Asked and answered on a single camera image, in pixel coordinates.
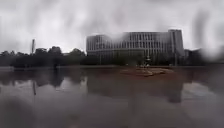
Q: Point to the low brown planting bed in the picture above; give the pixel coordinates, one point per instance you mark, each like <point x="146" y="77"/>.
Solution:
<point x="146" y="71"/>

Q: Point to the long curved pale building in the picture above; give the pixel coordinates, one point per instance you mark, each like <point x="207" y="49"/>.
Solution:
<point x="136" y="45"/>

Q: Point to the tall thin tower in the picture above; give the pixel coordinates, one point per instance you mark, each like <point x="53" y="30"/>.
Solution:
<point x="33" y="46"/>

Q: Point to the row of dark trees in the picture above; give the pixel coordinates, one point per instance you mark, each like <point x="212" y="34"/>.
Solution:
<point x="43" y="57"/>

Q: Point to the wet grey paved plaza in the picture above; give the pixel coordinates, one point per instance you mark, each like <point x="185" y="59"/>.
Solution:
<point x="113" y="103"/>

